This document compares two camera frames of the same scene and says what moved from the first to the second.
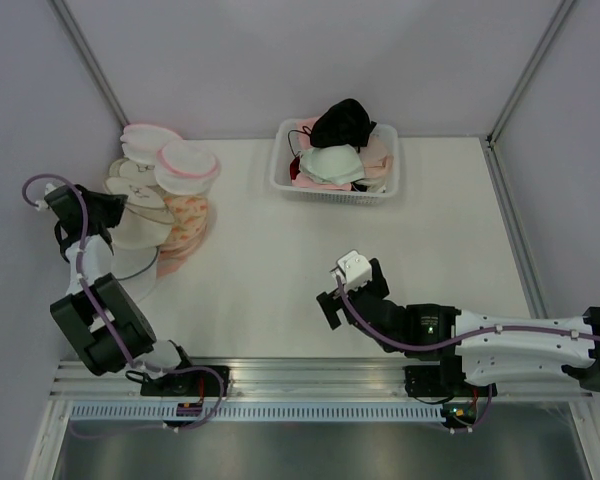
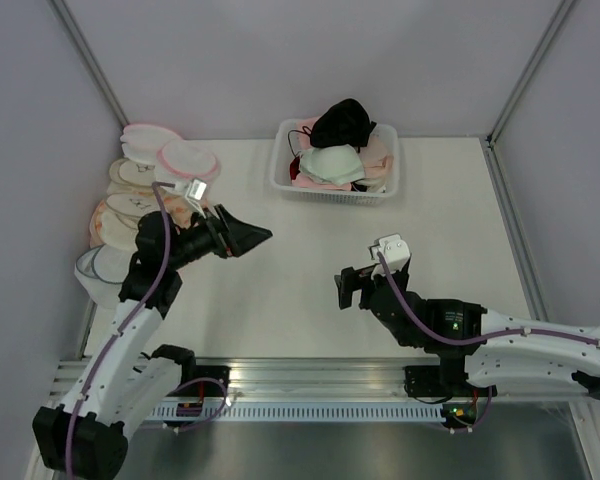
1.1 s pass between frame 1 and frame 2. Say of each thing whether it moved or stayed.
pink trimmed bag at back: stayed
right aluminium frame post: stayed
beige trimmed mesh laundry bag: stayed
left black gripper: moved
